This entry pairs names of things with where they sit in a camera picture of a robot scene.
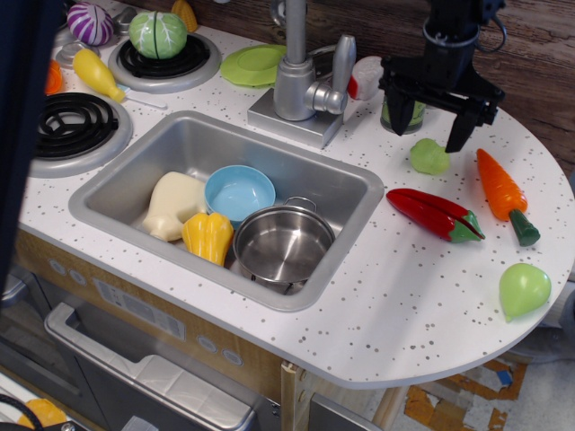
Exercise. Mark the dark blue frame bar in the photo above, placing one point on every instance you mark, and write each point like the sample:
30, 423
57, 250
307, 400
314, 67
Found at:
28, 29

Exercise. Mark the orange toy carrot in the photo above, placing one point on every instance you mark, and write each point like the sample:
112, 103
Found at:
505, 198

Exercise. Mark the yellow toy on floor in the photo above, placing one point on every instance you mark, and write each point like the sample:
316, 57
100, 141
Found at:
47, 413

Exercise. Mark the black stove burner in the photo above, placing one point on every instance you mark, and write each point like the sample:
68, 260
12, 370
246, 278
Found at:
198, 62
78, 132

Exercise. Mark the white red toy radish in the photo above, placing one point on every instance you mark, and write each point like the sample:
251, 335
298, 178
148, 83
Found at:
364, 81

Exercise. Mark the yellow toy squeeze bottle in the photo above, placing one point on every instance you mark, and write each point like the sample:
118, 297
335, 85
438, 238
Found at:
94, 73

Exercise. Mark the cream toy chicken piece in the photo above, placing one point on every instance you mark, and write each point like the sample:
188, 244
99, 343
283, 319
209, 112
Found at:
175, 199

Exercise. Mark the light blue plastic bowl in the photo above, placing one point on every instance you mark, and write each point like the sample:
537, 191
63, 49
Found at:
237, 191

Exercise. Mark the grey metal sink basin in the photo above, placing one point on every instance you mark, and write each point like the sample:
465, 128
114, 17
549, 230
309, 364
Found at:
116, 200

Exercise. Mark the purple toy onion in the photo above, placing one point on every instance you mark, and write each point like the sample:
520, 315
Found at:
90, 23

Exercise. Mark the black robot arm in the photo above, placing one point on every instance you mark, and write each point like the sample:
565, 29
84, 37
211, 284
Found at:
457, 13

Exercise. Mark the stainless steel pot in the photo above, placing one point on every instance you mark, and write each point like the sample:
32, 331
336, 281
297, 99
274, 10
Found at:
280, 247

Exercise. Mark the light green toy pear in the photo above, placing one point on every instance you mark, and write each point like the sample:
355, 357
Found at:
523, 288

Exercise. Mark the green plastic plate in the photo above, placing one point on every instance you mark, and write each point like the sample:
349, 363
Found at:
255, 66

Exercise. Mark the middle black stove burner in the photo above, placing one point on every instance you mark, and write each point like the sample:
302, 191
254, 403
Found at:
198, 62

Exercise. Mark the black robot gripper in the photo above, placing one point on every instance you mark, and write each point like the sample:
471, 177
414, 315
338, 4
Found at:
443, 77

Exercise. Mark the yellow toy bell pepper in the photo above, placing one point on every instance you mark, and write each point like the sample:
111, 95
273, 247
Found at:
208, 236

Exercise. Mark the green toy cabbage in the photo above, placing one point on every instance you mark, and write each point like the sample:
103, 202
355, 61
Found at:
158, 35

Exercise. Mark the light green toy broccoli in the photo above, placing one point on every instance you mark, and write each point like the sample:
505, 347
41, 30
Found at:
427, 156

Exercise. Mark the front black stove burner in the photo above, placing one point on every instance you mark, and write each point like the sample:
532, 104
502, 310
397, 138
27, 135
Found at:
78, 132

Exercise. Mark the orange toy slice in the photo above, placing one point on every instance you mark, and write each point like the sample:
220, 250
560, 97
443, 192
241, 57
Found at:
54, 78

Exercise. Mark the yellow toy corn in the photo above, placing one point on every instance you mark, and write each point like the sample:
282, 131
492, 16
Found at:
183, 9

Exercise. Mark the green toy food can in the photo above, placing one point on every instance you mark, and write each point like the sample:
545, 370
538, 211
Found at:
416, 121

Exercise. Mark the silver oven door handle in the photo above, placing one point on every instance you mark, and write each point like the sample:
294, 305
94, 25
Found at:
146, 387

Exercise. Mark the red toy chili pepper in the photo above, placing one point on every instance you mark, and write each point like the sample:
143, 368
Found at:
444, 218

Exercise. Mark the silver toy faucet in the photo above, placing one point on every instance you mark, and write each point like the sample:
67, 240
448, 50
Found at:
299, 107

